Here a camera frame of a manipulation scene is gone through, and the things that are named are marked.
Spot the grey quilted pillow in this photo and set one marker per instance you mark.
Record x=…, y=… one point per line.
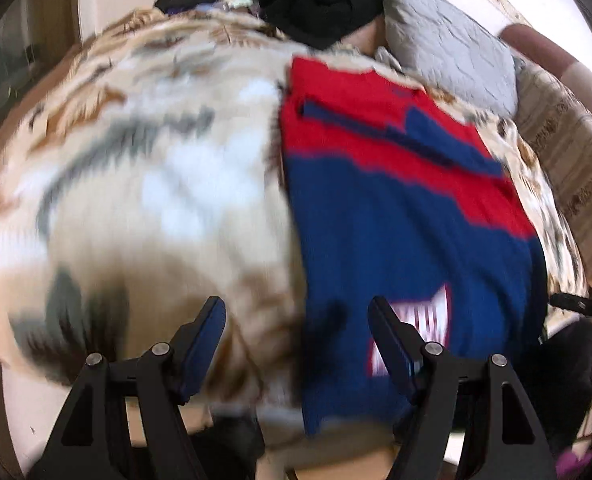
x=450, y=45

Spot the brown sofa backrest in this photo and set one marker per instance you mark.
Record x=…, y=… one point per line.
x=530, y=42

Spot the wooden door with glass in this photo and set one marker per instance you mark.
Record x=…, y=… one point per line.
x=11, y=60

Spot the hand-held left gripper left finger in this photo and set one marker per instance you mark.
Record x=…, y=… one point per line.
x=205, y=347

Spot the red and blue sweater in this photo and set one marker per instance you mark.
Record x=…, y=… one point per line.
x=400, y=220

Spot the leaf-print blanket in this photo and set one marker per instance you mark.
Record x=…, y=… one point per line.
x=151, y=185

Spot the striped sofa cushion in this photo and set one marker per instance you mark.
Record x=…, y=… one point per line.
x=575, y=150

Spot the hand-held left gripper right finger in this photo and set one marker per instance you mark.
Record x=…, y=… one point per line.
x=394, y=347

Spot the black garment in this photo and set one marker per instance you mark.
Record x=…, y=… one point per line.
x=316, y=0

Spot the small dark cloth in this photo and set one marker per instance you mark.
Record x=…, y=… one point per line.
x=181, y=1

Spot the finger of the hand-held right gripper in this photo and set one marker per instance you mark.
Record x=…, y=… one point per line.
x=578, y=305

